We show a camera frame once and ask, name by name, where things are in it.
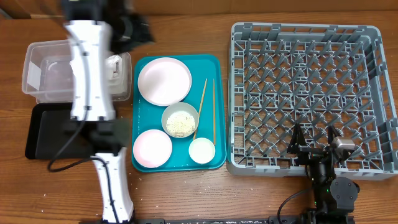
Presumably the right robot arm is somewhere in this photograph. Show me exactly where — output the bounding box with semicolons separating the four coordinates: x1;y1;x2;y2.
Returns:
287;124;360;224

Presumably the grey dishwasher rack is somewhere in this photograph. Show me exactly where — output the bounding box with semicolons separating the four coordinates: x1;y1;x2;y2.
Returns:
226;22;397;180

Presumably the small white cup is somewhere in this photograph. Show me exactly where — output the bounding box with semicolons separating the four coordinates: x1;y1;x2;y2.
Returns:
188;138;216;164

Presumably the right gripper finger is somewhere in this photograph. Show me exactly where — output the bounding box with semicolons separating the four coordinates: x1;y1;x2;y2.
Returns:
328;125;341;146
287;123;307;154

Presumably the wooden chopstick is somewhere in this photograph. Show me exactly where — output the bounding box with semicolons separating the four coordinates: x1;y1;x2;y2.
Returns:
193;78;208;140
212;79;216;146

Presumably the cooked rice pile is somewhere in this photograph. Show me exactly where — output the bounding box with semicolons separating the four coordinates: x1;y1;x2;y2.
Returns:
166;111;196;138

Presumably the black plastic tray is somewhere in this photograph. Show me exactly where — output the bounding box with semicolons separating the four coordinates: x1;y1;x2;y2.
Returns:
24;102;116;161

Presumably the large white plate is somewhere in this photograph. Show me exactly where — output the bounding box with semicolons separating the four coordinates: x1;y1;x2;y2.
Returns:
137;57;192;106

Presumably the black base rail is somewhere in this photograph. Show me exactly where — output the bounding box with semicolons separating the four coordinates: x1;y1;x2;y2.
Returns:
133;215;304;224

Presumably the teal plastic serving tray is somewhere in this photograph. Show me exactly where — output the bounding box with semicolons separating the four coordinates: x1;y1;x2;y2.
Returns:
131;54;227;172

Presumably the white napkin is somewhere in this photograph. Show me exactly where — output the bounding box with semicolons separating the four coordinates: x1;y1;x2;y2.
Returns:
105;55;122;80

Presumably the clear plastic waste bin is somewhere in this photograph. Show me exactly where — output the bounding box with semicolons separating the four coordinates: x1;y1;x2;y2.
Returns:
22;40;132;103

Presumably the small pink plate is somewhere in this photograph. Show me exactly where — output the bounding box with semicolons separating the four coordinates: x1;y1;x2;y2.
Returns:
132;129;172;168

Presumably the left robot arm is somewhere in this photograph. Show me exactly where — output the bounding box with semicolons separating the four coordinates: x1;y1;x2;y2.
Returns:
47;0;154;223

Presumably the grey bowl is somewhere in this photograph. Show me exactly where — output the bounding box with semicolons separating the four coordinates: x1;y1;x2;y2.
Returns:
161;102;199;138

